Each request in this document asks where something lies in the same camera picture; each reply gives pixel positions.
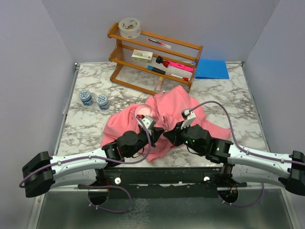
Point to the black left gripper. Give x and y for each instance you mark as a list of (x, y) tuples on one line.
[(156, 131)]

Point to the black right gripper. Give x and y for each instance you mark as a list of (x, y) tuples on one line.
[(171, 134)]

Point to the pink zip jacket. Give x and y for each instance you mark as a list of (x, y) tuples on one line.
[(166, 109)]

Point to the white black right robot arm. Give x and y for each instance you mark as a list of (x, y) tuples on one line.
[(246, 165)]

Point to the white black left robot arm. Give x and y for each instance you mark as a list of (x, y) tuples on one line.
[(44, 172)]

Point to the yellow pink glue stick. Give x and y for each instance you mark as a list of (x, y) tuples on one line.
[(160, 81)]

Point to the white red pen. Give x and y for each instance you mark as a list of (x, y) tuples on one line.
[(179, 77)]

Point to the blue white paint jar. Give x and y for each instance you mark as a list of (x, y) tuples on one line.
[(86, 98), (103, 102)]

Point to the blue black marker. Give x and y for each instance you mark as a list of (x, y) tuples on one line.
[(154, 69)]

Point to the pink highlighter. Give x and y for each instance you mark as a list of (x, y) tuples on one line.
[(181, 66)]

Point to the wooden three-tier shelf rack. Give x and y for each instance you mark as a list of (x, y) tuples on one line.
[(134, 74)]

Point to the white staples box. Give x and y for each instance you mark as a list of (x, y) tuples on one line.
[(142, 56)]

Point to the blue folder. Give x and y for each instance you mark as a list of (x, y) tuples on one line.
[(211, 69)]

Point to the red clear pen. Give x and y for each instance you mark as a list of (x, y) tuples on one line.
[(159, 43)]

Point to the clear tape roll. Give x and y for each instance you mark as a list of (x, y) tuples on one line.
[(130, 28)]

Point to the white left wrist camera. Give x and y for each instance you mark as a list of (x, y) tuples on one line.
[(146, 121)]

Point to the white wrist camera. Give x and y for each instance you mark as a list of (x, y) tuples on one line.
[(189, 116), (146, 121)]

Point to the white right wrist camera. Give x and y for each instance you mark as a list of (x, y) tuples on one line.
[(189, 116)]

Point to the black metal base rail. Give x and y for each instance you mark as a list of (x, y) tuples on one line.
[(169, 182)]

